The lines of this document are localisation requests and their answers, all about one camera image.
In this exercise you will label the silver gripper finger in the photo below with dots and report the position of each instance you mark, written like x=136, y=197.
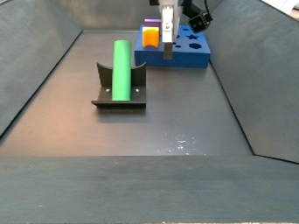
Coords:
x=169, y=12

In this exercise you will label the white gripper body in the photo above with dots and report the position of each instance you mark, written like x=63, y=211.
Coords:
x=176, y=3

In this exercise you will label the green oval cylinder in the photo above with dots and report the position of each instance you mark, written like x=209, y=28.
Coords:
x=121, y=71

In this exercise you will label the black curved fixture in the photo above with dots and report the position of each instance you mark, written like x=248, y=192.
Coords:
x=137, y=89

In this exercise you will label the purple block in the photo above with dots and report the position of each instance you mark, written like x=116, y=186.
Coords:
x=152, y=22

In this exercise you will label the yellow arch block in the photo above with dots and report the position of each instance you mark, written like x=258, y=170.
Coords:
x=151, y=35

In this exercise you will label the blue foam shape block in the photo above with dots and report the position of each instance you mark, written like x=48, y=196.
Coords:
x=191, y=51

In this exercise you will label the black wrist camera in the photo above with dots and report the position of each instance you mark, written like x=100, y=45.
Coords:
x=199, y=17

